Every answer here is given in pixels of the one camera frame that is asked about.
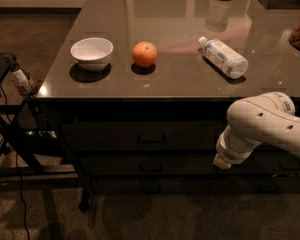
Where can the padded gripper body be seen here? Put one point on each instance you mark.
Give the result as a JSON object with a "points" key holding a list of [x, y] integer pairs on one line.
{"points": [[225, 152]]}

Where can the dark top drawer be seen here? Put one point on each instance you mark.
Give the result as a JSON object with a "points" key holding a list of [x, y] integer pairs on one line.
{"points": [[123, 135]]}

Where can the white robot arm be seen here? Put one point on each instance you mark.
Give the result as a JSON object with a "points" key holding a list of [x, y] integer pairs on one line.
{"points": [[267, 118]]}

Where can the dark drawer cabinet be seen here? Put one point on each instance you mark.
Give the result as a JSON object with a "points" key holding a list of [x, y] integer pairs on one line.
{"points": [[71, 111]]}

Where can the dark middle drawer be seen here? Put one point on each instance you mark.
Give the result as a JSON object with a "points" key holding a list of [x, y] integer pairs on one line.
{"points": [[187, 164]]}

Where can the clear plastic water bottle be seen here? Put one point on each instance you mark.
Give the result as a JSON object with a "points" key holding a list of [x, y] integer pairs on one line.
{"points": [[224, 58]]}

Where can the orange fruit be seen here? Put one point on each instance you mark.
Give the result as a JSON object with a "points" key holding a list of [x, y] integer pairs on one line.
{"points": [[144, 54]]}

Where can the white ceramic bowl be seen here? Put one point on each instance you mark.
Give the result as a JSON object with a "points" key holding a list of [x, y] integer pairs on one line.
{"points": [[92, 54]]}

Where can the black side stand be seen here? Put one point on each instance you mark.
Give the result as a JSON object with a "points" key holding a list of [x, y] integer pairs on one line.
{"points": [[14, 137]]}

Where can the red labelled bottle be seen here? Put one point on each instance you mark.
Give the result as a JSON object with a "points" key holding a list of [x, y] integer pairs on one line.
{"points": [[22, 80]]}

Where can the metal drawer handle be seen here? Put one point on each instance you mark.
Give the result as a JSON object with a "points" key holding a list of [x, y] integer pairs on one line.
{"points": [[151, 137]]}

